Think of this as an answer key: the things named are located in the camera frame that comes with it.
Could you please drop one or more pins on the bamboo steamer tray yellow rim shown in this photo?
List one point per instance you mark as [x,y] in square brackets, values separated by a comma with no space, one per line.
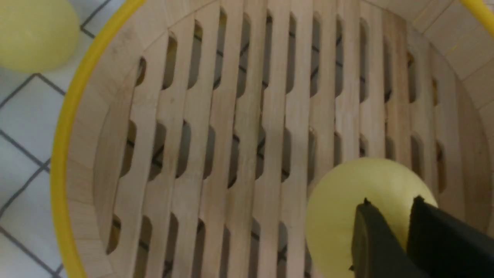
[194,131]

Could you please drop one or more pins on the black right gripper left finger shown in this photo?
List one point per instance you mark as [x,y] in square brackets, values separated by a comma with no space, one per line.
[375,251]

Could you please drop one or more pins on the yellow bun on table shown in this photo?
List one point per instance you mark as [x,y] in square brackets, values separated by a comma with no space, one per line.
[37,35]

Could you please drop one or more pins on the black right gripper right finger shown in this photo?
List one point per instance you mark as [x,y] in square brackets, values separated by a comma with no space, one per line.
[445,247]

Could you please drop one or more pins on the white grid tablecloth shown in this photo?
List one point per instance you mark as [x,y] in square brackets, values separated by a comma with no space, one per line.
[30,106]

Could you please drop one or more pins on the yellow bun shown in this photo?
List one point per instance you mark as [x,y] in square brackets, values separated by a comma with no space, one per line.
[330,216]
[37,35]

